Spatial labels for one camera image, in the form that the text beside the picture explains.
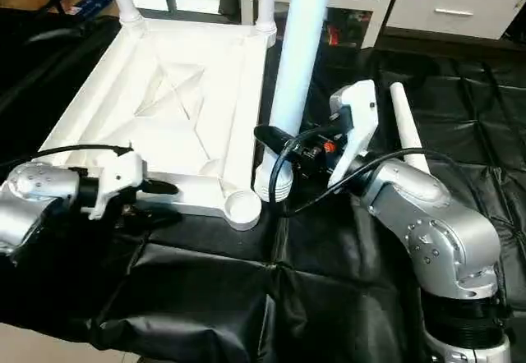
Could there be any white plastic table top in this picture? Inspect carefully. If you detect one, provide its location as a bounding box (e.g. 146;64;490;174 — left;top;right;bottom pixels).
35;15;282;232

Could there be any black mat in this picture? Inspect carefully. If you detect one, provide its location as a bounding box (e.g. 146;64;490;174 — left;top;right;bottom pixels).
0;6;526;363

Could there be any white glass door cabinet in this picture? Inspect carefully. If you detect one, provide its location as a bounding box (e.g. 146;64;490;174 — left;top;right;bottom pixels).
238;0;404;50

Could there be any white drawer unit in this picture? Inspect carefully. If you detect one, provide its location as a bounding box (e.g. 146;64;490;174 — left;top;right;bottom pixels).
385;0;526;42

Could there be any blue box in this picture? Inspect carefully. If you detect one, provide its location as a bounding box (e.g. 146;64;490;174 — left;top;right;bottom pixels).
64;0;118;19

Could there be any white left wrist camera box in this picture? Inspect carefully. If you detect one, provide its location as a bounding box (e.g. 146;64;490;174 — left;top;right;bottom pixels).
85;149;149;222

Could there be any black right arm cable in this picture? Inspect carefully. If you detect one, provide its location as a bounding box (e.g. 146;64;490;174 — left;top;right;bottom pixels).
267;129;526;241

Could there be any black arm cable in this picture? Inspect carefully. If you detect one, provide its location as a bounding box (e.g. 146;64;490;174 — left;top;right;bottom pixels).
267;129;526;241
0;142;134;175

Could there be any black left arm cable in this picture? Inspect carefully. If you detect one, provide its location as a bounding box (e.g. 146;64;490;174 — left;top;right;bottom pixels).
0;142;134;175

